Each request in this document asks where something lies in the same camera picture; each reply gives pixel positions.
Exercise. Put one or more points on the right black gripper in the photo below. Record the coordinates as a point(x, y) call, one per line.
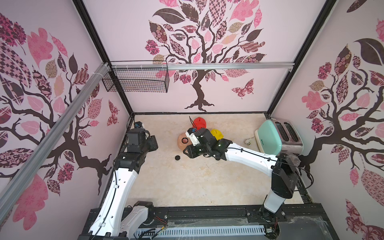
point(195, 147)

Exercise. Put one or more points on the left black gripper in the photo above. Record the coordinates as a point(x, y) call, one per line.
point(154, 143)

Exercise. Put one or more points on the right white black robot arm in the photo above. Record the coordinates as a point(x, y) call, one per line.
point(280, 168)

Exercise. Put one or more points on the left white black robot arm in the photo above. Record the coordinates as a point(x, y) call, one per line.
point(109, 223)

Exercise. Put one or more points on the red piggy bank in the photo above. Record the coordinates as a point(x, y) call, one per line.
point(199, 123)

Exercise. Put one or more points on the yellow piggy bank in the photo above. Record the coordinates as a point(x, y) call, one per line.
point(217, 134)

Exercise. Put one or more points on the mint green toaster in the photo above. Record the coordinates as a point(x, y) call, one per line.
point(276, 136)

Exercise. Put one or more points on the glass jar black lid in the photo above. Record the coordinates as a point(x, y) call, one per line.
point(293, 159)

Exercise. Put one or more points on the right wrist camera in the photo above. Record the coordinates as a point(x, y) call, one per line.
point(190, 134)

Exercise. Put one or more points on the black wire basket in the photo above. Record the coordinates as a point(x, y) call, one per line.
point(138, 77)

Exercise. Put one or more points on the back aluminium rail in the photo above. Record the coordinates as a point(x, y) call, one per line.
point(214, 66)

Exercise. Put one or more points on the aluminium rail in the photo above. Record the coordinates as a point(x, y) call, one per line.
point(214, 66)
point(26, 173)

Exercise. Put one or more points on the white cable duct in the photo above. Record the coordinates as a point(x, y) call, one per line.
point(197, 232)

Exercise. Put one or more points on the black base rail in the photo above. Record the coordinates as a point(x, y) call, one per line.
point(253, 213)

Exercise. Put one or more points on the left aluminium rail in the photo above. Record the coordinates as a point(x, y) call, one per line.
point(26, 173)

